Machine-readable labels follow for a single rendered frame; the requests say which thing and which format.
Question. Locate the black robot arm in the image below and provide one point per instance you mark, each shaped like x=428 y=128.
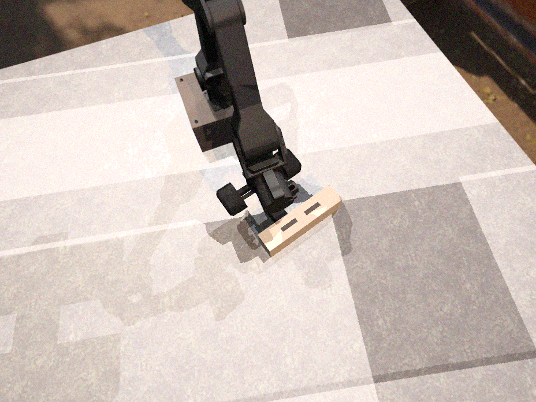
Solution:
x=224 y=68

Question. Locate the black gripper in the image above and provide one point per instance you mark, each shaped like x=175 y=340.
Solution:
x=231 y=198

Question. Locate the black two-prong charger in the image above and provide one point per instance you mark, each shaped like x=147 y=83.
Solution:
x=278 y=215

